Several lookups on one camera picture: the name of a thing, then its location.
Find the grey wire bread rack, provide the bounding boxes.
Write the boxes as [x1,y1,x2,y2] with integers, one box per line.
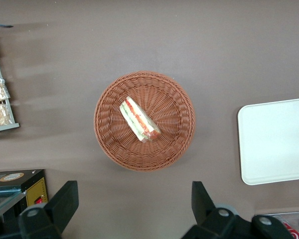
[0,26,20,134]

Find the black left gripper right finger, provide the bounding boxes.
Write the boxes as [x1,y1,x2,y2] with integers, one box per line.
[181,181,250,239]

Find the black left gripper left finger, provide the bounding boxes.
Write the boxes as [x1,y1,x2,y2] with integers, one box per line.
[18,180,80,239]

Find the round brown wicker basket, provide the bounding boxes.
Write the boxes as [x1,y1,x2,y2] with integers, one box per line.
[93,70,196,172]

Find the clear acrylic bottle rack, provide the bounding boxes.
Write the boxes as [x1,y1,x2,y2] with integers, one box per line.
[254,211,299,239]

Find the black food warmer yellow panel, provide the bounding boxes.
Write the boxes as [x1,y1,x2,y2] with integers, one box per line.
[0,169,48,225]

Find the cream plastic serving tray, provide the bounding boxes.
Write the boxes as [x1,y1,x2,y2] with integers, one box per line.
[237,97,299,186]

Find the plastic-wrapped triangle sandwich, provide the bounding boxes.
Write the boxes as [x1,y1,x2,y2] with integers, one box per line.
[119,96,162,143]

